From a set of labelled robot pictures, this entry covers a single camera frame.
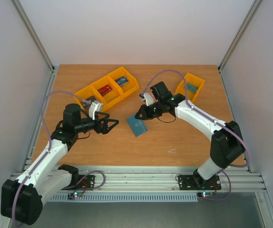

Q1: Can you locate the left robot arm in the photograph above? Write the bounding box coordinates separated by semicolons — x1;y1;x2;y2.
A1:
0;102;119;225

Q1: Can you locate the aluminium corner post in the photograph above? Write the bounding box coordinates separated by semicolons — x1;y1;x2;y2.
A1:
12;0;56;72
218;0;263;74

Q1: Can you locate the grey slotted cable duct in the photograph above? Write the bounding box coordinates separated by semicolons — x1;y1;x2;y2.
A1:
49;192;198;203

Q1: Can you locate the left aluminium corner post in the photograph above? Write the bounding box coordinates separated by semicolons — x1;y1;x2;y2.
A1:
12;0;56;72

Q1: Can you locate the red credit card in bin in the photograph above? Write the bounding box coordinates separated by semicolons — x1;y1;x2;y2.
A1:
97;85;112;96

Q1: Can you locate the green credit card in bin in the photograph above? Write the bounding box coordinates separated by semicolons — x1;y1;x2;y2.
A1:
186;83;198;94

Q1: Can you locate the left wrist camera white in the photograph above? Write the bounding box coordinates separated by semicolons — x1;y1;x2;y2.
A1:
89;101;103;120

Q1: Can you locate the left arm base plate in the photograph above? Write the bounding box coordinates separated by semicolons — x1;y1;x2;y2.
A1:
68;174;95;190

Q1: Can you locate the small yellow bin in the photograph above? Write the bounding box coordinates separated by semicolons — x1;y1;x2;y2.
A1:
174;73;205;103

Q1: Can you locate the blue credit card in bin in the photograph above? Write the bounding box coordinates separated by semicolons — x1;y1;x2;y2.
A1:
115;76;129;86

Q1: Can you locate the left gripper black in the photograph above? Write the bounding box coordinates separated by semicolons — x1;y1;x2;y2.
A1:
75;111;119;135

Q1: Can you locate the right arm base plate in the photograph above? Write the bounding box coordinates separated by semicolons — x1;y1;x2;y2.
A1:
175;174;222;190

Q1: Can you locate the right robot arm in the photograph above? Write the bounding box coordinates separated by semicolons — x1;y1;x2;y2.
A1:
135;82;246;189

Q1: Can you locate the right aluminium corner post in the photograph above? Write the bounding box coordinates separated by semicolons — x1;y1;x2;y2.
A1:
218;0;263;74

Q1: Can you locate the grey credit card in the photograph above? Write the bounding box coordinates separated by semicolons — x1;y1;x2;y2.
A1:
83;96;96;109

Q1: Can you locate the aluminium rail frame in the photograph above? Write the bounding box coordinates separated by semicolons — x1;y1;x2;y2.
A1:
6;165;267;193

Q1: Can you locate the yellow three-compartment bin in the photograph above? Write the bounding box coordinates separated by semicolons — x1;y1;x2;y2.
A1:
75;67;140;112

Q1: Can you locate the teal leather card holder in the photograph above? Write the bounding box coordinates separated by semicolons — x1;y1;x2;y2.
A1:
126;114;148;137

